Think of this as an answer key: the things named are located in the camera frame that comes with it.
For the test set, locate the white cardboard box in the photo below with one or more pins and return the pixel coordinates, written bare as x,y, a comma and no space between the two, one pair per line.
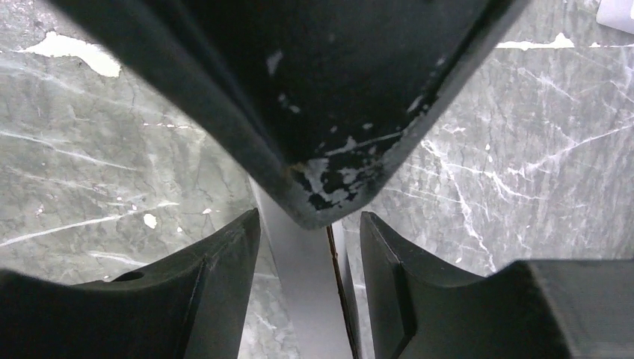
316,280

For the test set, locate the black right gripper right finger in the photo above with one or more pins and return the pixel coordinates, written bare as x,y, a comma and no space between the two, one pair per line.
421,306

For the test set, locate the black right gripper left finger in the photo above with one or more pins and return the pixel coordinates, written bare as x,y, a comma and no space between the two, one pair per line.
190,304

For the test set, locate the clear white plastic case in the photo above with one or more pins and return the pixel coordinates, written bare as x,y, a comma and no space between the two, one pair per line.
616,14

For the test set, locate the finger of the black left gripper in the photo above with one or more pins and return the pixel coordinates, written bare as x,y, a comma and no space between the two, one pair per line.
319,101

